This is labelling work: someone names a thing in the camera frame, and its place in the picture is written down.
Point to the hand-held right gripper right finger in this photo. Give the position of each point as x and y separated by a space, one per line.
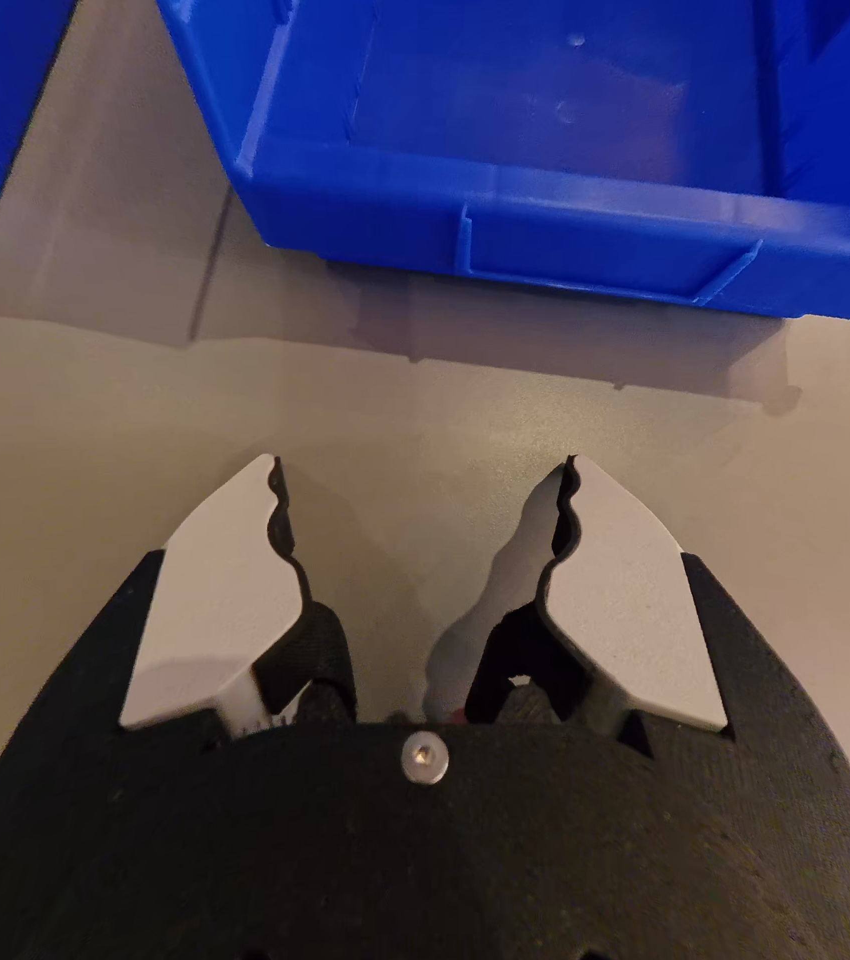
627 600

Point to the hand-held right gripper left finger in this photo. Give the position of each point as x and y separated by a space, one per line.
214 600

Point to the blue labelled plastic bin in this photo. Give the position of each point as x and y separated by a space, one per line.
545 150

